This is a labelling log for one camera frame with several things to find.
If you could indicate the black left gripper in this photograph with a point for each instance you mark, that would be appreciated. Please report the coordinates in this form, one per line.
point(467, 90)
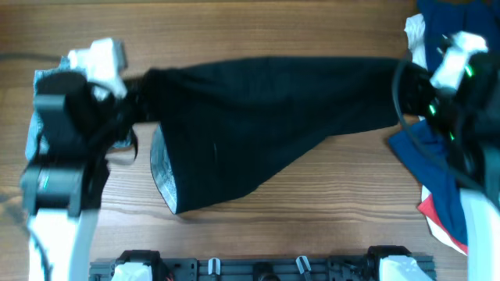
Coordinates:
point(141, 88)

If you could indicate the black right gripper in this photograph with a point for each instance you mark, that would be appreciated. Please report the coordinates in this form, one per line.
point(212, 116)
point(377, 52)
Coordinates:
point(413, 78)

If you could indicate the dark green shorts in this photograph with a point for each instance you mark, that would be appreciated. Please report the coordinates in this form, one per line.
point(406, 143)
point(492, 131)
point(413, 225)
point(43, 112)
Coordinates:
point(227, 127)

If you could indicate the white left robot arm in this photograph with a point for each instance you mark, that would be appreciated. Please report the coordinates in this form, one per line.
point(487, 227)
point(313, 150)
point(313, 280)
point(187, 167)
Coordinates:
point(81, 110)

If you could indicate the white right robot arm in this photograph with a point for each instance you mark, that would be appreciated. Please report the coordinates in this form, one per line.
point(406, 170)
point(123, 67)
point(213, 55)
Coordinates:
point(453, 150)

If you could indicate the light blue folded jeans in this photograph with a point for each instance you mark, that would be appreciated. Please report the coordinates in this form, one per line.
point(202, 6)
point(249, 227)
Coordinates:
point(35, 140)

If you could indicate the blue garment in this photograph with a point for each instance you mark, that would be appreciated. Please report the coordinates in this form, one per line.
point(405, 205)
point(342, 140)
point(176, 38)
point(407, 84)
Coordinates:
point(443, 19)

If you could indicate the red and white garment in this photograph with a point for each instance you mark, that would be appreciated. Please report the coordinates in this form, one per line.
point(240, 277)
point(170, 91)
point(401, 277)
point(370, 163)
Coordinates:
point(426, 208)

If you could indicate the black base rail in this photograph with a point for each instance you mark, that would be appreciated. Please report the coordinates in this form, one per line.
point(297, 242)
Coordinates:
point(381, 262)

